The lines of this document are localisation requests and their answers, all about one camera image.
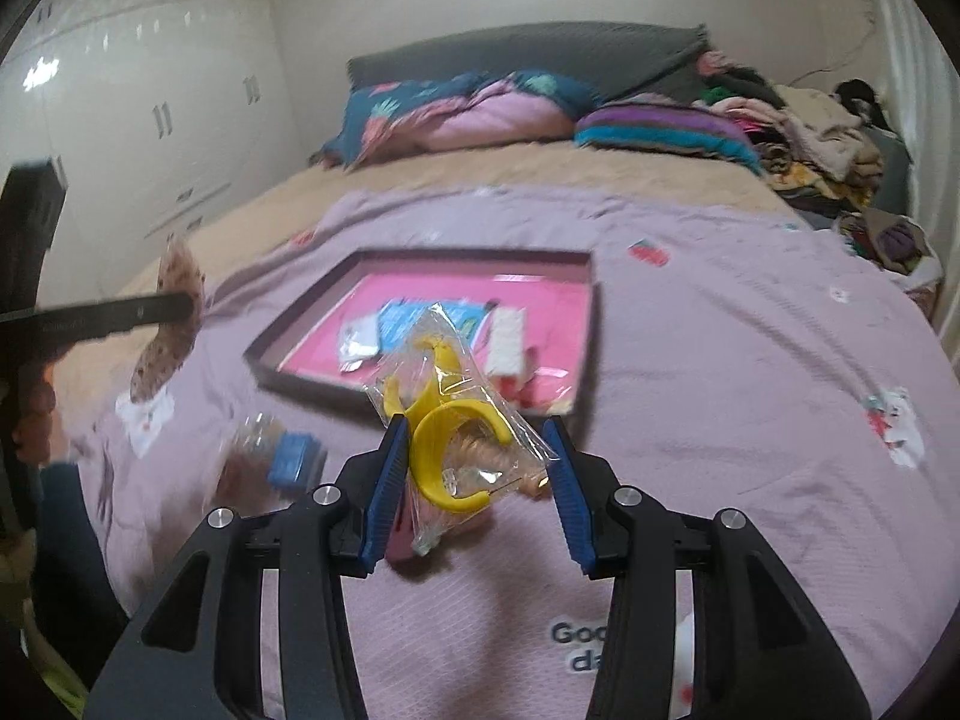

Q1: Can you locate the grey bed headboard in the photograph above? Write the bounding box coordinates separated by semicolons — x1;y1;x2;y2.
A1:
346;24;710;106

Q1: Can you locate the polka-dot bow hair clip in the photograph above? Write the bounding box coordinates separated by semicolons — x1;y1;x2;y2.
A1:
131;236;207;398

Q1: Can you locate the white wardrobe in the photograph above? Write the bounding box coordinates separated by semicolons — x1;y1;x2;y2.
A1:
0;0;316;308

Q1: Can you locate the long white packet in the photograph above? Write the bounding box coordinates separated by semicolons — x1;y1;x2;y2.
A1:
482;306;527;377

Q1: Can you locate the pile of clothes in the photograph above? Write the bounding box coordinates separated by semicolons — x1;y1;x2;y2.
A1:
694;49;942;293

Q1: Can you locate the peach spiral hair tie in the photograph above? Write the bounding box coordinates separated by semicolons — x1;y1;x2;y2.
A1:
386;424;556;567

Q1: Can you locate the small white packet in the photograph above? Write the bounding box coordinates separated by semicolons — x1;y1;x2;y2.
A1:
337;313;385;374

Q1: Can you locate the pink printed blanket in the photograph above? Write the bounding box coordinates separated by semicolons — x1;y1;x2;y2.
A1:
75;187;950;720

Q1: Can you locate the beige bed sheet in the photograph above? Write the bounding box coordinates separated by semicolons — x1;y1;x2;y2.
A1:
45;135;815;421

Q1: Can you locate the pink shallow box tray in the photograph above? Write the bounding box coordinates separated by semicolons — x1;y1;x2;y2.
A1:
244;246;605;415

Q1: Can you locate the blue accessory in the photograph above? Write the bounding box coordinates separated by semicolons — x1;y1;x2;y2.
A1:
217;411;329;500

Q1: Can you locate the pink and blue quilt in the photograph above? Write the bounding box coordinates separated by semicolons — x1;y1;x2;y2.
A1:
311;69;605;170

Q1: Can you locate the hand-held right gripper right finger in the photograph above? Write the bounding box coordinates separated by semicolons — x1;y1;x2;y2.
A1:
541;416;875;720

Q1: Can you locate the striped plush pillow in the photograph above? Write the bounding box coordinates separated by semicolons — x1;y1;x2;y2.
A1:
574;94;766;173

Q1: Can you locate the pink and red packet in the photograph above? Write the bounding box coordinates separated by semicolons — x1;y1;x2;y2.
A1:
514;364;582;410

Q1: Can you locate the yellow hair claw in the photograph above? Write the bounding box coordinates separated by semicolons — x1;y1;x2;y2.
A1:
362;304;562;557

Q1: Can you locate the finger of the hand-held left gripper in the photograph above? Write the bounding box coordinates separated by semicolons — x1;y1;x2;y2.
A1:
0;291;197;340

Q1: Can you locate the person's left hand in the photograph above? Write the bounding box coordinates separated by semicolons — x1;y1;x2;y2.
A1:
11;360;65;470

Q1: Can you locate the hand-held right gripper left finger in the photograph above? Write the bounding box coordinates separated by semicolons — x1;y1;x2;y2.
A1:
86;416;412;720

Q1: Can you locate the blue printed card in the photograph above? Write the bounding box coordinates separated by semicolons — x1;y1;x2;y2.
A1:
377;298;488;361

